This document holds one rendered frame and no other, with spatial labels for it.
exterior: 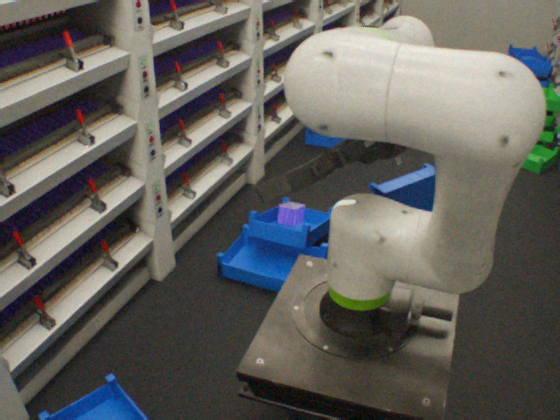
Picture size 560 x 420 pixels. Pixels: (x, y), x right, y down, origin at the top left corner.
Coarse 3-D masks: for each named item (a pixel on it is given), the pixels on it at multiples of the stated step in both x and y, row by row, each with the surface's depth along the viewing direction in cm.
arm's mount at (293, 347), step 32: (288, 288) 110; (320, 288) 110; (416, 288) 109; (288, 320) 102; (320, 320) 102; (416, 320) 101; (256, 352) 95; (288, 352) 95; (320, 352) 95; (352, 352) 94; (384, 352) 94; (416, 352) 94; (448, 352) 94; (256, 384) 91; (288, 384) 88; (320, 384) 88; (352, 384) 88; (384, 384) 88; (416, 384) 88; (320, 416) 90; (352, 416) 87; (384, 416) 85; (416, 416) 82
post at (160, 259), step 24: (120, 0) 123; (144, 0) 129; (120, 24) 127; (144, 48) 134; (120, 72) 134; (144, 120) 142; (120, 144) 146; (144, 144) 145; (144, 192) 151; (144, 216) 156; (168, 216) 165; (168, 240) 167; (144, 264) 167; (168, 264) 170
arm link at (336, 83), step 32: (320, 32) 56; (352, 32) 55; (384, 32) 65; (288, 64) 57; (320, 64) 53; (352, 64) 52; (384, 64) 51; (288, 96) 57; (320, 96) 53; (352, 96) 52; (384, 96) 51; (320, 128) 57; (352, 128) 55; (384, 128) 54
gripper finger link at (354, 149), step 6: (354, 144) 81; (360, 144) 82; (372, 144) 84; (342, 150) 78; (348, 150) 79; (354, 150) 80; (360, 150) 82; (366, 150) 83; (348, 156) 79; (354, 156) 80; (348, 162) 78
